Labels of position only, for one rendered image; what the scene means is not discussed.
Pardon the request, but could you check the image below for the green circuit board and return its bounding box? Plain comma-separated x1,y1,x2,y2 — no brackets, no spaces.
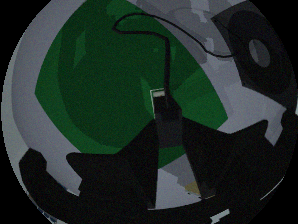
35,0,227,155

